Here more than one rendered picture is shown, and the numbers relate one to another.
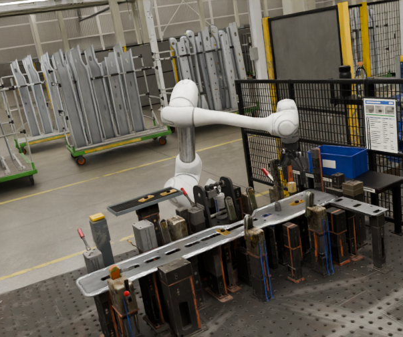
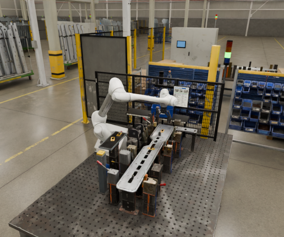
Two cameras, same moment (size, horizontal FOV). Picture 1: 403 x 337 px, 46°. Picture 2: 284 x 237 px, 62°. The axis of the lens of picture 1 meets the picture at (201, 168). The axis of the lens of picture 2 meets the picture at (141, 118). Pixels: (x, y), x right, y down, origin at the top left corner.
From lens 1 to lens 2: 165 cm
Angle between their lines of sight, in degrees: 41
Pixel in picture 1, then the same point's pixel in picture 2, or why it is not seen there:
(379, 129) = (180, 98)
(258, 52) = (37, 43)
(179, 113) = (124, 96)
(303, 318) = (189, 176)
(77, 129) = not seen: outside the picture
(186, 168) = (102, 120)
